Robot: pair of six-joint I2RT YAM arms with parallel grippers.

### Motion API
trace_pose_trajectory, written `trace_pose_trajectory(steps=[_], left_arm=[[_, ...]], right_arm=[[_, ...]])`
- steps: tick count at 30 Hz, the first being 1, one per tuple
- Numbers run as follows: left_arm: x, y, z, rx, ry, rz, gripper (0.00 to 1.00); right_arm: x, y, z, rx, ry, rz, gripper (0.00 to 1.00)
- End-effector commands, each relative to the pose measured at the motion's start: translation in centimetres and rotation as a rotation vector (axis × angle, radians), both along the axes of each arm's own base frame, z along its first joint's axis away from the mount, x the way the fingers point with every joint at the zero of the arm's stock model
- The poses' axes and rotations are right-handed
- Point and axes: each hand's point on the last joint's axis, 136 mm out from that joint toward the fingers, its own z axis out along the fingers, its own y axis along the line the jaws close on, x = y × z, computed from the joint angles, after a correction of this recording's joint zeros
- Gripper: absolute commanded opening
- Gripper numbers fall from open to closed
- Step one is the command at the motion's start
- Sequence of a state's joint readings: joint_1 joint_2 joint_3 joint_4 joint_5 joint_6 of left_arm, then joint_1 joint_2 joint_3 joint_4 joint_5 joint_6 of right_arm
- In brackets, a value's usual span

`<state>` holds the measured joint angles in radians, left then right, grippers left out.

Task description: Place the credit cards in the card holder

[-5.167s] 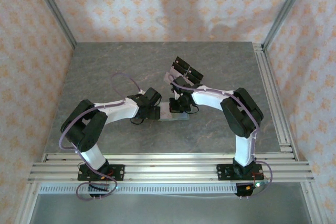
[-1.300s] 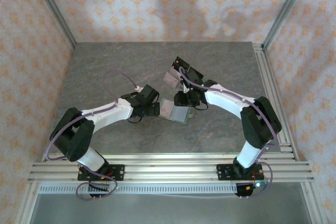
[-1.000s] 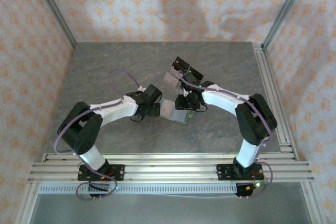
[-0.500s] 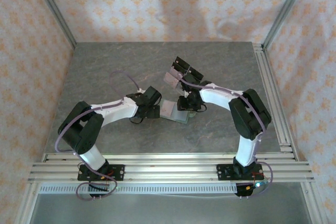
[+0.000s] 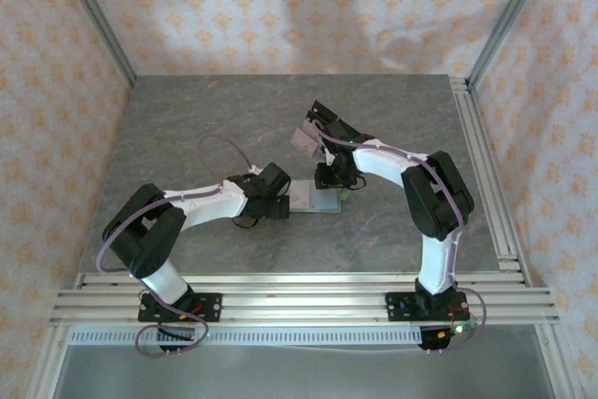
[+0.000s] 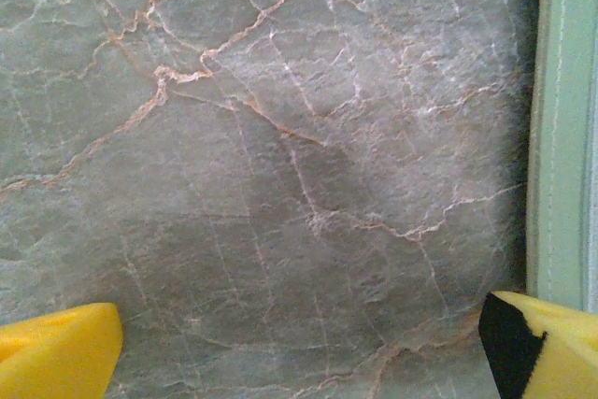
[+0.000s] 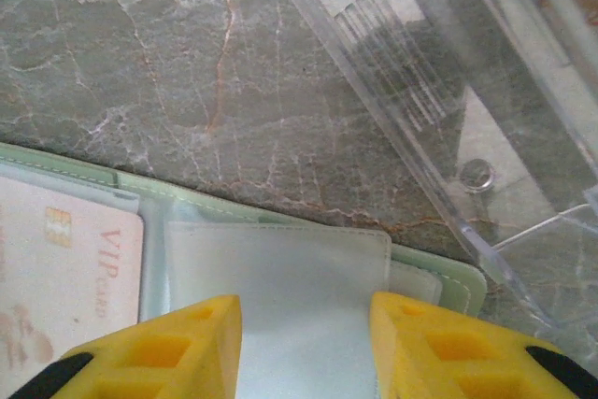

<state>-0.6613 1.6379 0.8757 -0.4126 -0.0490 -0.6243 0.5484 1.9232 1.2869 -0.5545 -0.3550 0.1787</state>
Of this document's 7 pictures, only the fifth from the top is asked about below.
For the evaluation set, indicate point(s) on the green card holder wallet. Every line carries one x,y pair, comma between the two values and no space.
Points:
324,203

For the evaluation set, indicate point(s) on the white VIP card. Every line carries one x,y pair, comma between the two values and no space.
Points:
301,195
315,150
301,138

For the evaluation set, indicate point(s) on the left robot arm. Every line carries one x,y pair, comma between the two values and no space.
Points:
210,209

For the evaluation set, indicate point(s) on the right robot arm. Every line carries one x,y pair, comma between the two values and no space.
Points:
388,161

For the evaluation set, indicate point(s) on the black gold-lined card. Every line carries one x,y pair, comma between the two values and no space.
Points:
317,121

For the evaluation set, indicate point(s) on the aluminium mounting rails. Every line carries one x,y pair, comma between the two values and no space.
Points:
303,301

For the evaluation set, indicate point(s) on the aluminium side rails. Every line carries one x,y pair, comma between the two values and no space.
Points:
486,175

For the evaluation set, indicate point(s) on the grey metal sheet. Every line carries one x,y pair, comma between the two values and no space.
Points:
299,375

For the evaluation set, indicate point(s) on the patterned backdrop cloth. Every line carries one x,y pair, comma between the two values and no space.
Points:
299,6

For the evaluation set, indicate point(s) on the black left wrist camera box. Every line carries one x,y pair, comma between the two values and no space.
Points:
273,179

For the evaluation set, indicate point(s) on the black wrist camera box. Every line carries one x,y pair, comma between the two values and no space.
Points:
273,179
341,132

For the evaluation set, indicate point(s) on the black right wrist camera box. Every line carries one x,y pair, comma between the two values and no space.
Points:
341,132

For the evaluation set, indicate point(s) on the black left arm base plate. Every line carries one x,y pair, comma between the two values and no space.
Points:
210,308

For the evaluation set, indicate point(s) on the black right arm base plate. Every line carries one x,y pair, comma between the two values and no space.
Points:
397,308

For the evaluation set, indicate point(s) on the aluminium frame post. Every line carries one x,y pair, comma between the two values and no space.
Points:
93,11
509,11

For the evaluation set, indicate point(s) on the aluminium frame leg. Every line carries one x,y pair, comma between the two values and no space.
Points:
46,366
558,366

